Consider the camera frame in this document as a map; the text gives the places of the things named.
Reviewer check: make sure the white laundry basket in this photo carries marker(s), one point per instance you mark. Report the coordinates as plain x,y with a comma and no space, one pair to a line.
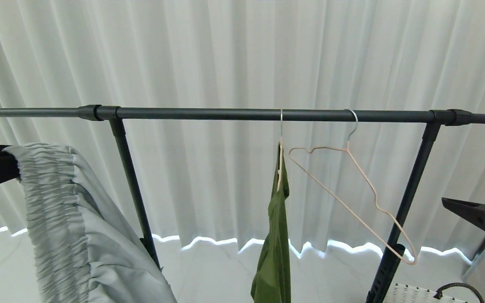
411,294

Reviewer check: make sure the pale grey shorts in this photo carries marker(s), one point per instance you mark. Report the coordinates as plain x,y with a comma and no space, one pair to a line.
82,244

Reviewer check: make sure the pink clothes hanger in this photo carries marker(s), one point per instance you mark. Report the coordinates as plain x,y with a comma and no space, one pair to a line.
360,168
281,168

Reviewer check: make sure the white curtain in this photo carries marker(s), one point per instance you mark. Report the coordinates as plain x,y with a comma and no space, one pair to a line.
225,50

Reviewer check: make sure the black clothes rack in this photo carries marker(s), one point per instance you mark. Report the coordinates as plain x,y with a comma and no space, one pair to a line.
225,114

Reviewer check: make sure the green printed shirt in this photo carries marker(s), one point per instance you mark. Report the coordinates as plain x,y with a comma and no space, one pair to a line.
276,252

